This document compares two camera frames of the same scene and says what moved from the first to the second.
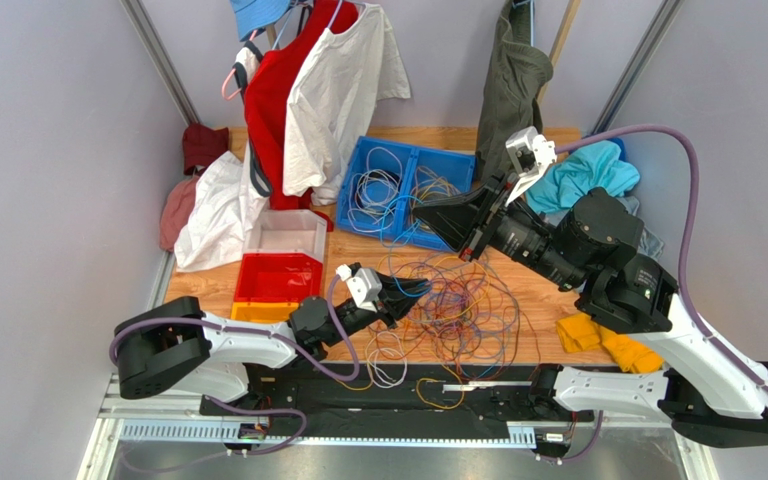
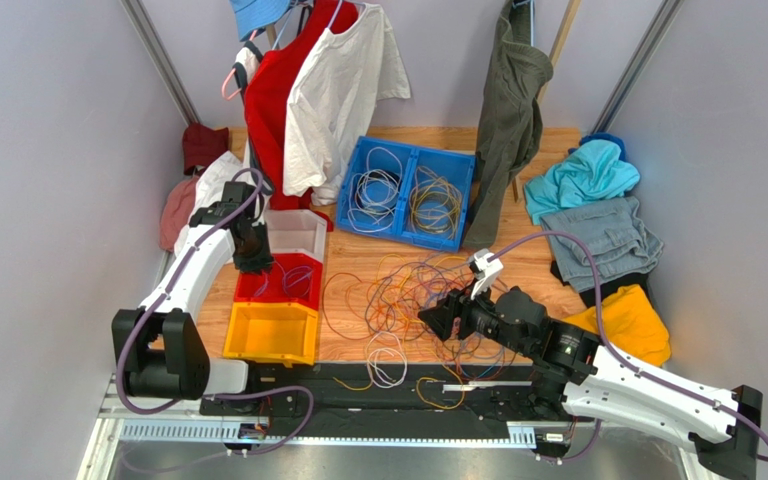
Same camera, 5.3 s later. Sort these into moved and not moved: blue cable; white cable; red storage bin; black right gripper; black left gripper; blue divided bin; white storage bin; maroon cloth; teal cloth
Moved: black left gripper; black right gripper; blue cable
Not moved: maroon cloth; white storage bin; white cable; teal cloth; blue divided bin; red storage bin
